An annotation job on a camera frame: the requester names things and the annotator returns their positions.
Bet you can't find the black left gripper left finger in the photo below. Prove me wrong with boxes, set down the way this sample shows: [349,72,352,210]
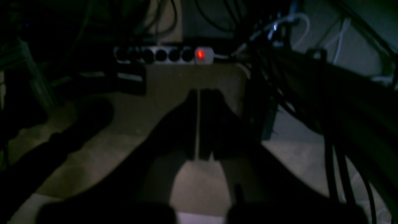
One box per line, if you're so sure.
[37,90,197,224]

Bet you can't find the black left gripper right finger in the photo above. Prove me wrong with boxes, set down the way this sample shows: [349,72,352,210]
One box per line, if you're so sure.
[199,89,368,224]

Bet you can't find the white power strip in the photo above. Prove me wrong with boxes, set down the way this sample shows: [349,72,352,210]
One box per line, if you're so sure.
[113,45,215,65]

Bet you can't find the black cable bundle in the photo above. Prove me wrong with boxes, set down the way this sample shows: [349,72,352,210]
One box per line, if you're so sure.
[246,19,398,224]

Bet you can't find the white cable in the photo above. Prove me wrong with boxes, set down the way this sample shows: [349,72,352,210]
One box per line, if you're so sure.
[236,12,311,56]

